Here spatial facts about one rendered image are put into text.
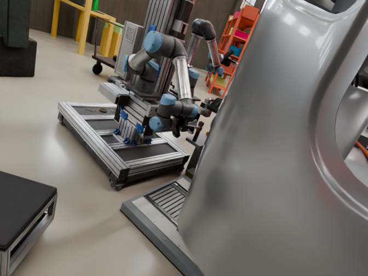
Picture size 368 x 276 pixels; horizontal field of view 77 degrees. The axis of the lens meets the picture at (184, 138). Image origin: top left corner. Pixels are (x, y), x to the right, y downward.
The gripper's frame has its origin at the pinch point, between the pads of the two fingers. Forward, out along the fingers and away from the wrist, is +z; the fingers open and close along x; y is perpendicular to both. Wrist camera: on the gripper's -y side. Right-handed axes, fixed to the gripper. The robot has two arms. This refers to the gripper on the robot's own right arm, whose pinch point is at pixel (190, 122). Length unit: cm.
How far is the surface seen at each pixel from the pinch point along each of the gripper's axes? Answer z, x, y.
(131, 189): 6, 33, -83
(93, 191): -23, 46, -83
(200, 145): 61, 16, -38
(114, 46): 308, 479, -40
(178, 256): -16, -36, -75
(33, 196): -76, 26, -49
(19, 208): -84, 22, -49
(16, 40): 8, 283, -29
